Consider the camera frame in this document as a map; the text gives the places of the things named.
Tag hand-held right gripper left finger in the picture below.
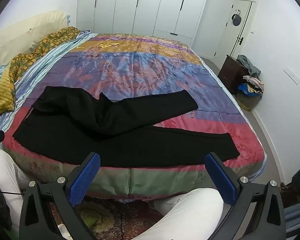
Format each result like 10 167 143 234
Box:
19 152 101 240

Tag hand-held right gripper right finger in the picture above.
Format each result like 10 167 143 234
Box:
205 152 285 240

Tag black pants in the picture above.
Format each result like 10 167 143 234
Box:
12 86 240 168

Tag person's left leg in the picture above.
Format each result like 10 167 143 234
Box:
0 149 34 230

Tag person's leg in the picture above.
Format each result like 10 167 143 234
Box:
0 149 34 230
131 187 234 240

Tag patterned rug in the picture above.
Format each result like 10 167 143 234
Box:
47 195 165 240

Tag person's right leg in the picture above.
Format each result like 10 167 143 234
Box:
131 187 234 240

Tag olive laundry basket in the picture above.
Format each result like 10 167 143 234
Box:
236 91 262 112

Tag blue striped bed sheet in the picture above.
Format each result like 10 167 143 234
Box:
0 30 98 150

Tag pile of mixed clothes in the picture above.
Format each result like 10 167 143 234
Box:
237 74 265 97

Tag dark brown nightstand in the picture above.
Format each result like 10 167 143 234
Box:
217 54 250 94

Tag yellow floral quilt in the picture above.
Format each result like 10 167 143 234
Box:
0 27 82 118

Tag cream padded headboard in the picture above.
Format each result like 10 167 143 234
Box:
0 10 68 67

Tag grey cloth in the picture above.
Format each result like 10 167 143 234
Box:
237 54 262 79

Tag white door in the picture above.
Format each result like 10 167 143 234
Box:
214 0 253 67

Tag round black door hanger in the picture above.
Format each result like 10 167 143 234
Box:
230 9 242 27

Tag white wardrobe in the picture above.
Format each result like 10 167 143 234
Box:
76 0 213 47

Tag white wall plate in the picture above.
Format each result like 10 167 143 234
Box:
283 66 300 85

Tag black door handle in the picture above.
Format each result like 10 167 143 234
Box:
232 36 245 55

